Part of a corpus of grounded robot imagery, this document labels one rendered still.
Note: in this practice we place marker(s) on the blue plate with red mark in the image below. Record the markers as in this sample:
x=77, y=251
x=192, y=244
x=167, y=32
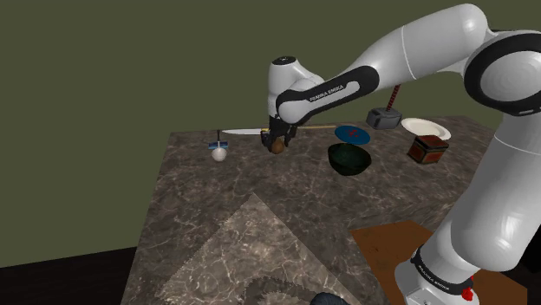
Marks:
x=352, y=135

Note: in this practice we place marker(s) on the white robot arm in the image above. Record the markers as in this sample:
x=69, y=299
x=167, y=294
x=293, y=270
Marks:
x=498, y=198

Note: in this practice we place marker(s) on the brown robot stand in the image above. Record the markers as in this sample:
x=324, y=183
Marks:
x=380, y=249

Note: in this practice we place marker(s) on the white plate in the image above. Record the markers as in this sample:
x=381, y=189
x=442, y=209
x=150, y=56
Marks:
x=424, y=126

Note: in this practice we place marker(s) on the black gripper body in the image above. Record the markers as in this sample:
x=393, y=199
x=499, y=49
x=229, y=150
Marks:
x=279, y=127

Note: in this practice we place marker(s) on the dark round object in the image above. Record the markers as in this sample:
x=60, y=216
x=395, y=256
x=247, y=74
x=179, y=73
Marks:
x=329, y=300

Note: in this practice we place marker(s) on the dark green bowl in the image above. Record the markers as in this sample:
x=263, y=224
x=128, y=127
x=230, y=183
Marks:
x=349, y=160

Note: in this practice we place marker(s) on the brown red chest box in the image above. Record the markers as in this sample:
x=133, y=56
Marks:
x=427, y=151

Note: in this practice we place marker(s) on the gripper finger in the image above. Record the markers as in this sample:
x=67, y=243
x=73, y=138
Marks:
x=289, y=138
x=265, y=139

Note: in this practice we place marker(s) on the small brown round fruit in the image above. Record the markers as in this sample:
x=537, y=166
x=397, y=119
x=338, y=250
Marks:
x=277, y=146

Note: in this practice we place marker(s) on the white ball tool with blue bar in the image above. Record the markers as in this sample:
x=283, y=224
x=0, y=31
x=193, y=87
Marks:
x=219, y=154

